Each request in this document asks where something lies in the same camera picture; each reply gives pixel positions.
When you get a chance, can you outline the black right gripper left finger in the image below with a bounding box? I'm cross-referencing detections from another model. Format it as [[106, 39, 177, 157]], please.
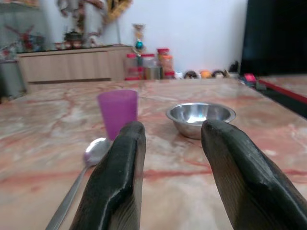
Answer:
[[69, 120, 147, 230]]

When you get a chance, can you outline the yellow flower garland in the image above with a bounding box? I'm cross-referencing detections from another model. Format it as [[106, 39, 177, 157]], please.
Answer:
[[105, 0, 133, 24]]

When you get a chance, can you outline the gold trophy with teal ball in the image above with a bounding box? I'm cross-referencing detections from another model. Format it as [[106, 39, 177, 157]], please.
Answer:
[[131, 23, 147, 58]]

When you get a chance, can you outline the orange filled jar red lid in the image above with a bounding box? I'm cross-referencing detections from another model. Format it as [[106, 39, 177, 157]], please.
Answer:
[[157, 47, 174, 74]]

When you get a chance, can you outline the purple plastic cup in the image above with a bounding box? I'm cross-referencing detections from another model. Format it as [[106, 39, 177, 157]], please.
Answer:
[[96, 90, 139, 141]]

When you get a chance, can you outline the large black screen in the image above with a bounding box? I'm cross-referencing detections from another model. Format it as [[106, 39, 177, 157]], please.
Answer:
[[240, 0, 307, 76]]

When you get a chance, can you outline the glass display cabinet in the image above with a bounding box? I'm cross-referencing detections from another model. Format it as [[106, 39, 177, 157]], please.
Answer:
[[0, 3, 50, 98]]

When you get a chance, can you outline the small steel bowl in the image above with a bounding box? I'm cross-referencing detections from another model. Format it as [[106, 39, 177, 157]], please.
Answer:
[[165, 102, 237, 140]]

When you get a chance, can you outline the steel spoon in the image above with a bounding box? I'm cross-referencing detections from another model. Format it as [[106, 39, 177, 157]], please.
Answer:
[[45, 137, 112, 230]]

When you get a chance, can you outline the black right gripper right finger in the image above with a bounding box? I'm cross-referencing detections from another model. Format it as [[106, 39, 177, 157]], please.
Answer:
[[201, 119, 307, 230]]

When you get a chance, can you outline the small steel container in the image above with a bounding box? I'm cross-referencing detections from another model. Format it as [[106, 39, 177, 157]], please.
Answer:
[[143, 66, 163, 80]]

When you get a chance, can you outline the white draped statue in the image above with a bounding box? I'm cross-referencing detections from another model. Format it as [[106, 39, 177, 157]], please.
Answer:
[[57, 0, 109, 48]]

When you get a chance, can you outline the low table with red edge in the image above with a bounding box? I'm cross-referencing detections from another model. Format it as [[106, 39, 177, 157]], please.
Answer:
[[257, 75, 307, 105]]

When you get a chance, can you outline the light wooden sideboard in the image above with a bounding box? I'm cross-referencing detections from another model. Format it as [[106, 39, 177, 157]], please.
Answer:
[[17, 45, 134, 93]]

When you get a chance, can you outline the clear jar red lid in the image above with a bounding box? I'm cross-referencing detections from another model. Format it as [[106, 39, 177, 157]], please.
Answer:
[[141, 53, 157, 68], [124, 53, 144, 81]]

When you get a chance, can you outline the round brown ornament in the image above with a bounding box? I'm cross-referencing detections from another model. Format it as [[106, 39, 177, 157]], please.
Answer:
[[212, 69, 229, 79], [183, 70, 200, 80]]

